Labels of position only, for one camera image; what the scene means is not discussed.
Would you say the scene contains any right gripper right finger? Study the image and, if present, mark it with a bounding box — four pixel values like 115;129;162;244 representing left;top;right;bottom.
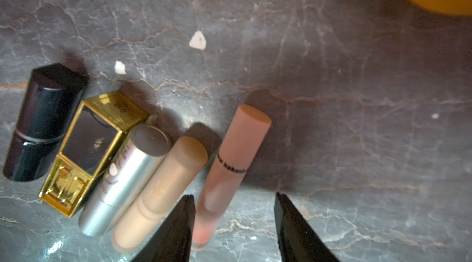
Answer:
274;193;339;262

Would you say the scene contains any silver lipstick tube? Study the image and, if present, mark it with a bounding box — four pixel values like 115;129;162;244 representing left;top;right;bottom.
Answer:
78;124;172;237

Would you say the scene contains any gold black square lipstick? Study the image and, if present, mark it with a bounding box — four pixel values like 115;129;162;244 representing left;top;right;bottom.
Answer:
39;91;149;218

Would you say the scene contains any pink beige lip gloss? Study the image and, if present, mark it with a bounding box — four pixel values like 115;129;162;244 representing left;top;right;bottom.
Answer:
191;104;272;251

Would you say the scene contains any beige lipstick tube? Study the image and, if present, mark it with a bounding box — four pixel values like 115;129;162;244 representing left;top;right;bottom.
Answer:
111;136;208;253

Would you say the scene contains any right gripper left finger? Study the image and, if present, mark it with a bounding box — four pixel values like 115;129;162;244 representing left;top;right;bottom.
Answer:
132;194;195;262

